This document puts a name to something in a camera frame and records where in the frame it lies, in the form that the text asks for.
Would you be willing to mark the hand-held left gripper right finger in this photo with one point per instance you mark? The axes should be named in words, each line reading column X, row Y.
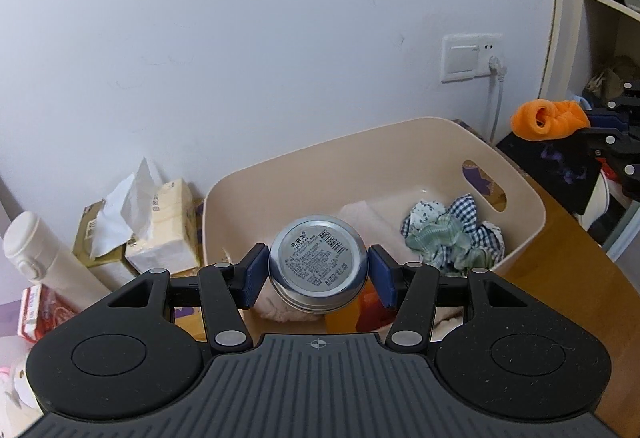
column 382, row 278

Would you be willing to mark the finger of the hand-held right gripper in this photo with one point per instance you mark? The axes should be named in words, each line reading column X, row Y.
column 600, row 138
column 607, row 118

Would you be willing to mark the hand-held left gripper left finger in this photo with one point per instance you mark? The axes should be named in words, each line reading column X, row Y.
column 256, row 275

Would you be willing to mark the orange cloth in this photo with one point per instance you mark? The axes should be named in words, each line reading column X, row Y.
column 547, row 120

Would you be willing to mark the silver round tin can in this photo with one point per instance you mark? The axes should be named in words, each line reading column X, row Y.
column 317, row 263

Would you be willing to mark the blue checked floral cloth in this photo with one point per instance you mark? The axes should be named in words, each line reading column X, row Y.
column 470, row 218

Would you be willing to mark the beige plastic storage basket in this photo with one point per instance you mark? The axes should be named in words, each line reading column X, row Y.
column 310, row 172

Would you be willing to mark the olive cloth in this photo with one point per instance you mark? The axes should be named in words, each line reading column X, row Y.
column 607, row 80

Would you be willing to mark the white round container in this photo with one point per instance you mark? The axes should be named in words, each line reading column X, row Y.
column 595, row 205

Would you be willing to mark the black board with purple print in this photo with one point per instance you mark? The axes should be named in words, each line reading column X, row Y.
column 550, row 167

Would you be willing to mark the green scrunchie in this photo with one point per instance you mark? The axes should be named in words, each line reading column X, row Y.
column 440, row 238

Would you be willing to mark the cream shelf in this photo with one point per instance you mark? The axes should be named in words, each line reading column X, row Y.
column 612, row 17

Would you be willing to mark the yellow tissue pack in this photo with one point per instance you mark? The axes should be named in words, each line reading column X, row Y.
column 165, row 228

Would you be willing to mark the wooden desk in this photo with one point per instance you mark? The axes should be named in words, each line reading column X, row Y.
column 550, row 263

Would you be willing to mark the kraft tissue box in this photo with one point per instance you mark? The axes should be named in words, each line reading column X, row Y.
column 92, row 228

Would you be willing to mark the white thermos bottle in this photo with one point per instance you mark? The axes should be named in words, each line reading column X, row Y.
column 50, row 258

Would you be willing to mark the red white carton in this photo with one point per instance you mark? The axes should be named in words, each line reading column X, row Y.
column 42, row 313

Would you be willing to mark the cream door frame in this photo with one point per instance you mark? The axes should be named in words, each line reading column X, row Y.
column 557, row 7

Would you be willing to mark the white wall switch socket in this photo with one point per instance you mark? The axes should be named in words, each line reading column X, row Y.
column 465, row 57

